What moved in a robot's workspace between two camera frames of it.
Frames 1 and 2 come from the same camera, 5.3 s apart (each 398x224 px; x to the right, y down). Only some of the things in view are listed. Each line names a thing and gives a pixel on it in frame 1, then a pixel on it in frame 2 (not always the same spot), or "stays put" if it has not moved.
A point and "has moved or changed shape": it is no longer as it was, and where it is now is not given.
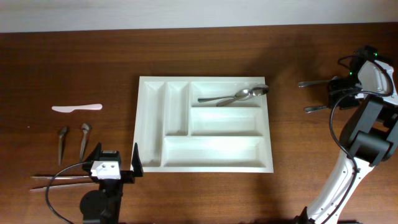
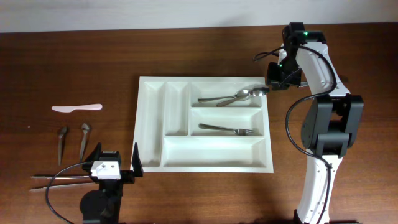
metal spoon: x=243 y=94 stays put
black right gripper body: x=339 y=87 to x=275 y=74
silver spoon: x=311 y=109 has moved or changed shape
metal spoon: x=258 y=90 stays put
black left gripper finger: x=95 y=154 stays put
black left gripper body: x=127 y=177 stays put
